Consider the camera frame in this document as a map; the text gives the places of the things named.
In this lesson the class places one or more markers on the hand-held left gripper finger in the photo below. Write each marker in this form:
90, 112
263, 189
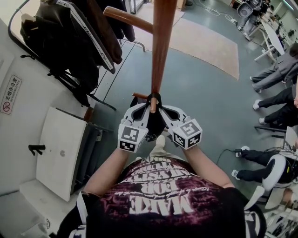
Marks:
129, 114
146, 118

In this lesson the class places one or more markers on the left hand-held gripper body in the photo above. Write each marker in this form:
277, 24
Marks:
129, 136

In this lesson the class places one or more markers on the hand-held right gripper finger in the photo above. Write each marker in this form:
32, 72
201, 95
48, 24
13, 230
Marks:
168, 124
182, 115

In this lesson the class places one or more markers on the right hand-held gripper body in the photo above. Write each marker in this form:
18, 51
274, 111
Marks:
188, 132

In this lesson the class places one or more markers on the black backpack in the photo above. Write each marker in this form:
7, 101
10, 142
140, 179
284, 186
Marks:
155, 125

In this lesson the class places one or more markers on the wooden coat stand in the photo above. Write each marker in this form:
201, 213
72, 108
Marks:
163, 46

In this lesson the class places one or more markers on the person's left forearm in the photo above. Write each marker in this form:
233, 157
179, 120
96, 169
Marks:
107, 172

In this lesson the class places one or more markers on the person's right forearm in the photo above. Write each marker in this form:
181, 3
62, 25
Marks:
202, 165

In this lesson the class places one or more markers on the rack of dark coats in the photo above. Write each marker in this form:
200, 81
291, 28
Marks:
104, 104

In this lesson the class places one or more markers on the person's beige trousers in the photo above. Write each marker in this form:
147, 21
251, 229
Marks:
160, 154

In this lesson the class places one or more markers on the dark sink cabinet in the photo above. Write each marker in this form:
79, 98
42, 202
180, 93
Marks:
93, 144

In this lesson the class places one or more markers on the black power adapter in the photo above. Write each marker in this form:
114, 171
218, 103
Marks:
238, 154

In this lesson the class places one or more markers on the beige rug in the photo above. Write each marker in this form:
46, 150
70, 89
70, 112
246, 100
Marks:
207, 44

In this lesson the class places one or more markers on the brown hanging jacket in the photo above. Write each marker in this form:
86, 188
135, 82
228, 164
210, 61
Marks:
104, 32

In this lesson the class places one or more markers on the dark hanging jacket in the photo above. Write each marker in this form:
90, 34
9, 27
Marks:
125, 28

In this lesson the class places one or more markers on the black faucet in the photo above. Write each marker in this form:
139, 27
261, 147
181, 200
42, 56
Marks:
37, 148

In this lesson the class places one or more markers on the person's dark printed t-shirt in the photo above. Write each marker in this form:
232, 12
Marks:
163, 223

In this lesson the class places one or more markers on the white shell wearable rig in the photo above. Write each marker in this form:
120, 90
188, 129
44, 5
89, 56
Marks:
244, 10
273, 174

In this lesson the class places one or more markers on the pale floor mat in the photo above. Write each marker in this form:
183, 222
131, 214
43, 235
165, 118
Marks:
145, 11

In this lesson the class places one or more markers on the black white-striped jacket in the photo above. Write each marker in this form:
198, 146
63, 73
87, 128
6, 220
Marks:
76, 21

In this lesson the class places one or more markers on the white power strip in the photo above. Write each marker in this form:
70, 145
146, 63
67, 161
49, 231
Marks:
233, 20

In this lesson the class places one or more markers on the red-marked wall sign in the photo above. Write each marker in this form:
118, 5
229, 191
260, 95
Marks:
10, 95

